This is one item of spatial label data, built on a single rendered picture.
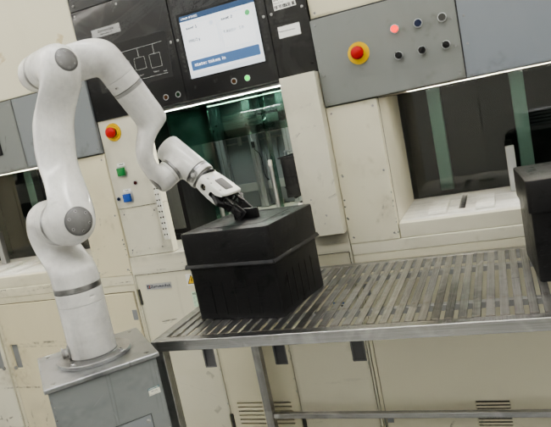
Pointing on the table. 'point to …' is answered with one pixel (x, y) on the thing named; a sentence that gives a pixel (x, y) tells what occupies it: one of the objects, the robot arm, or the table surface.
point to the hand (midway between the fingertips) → (242, 210)
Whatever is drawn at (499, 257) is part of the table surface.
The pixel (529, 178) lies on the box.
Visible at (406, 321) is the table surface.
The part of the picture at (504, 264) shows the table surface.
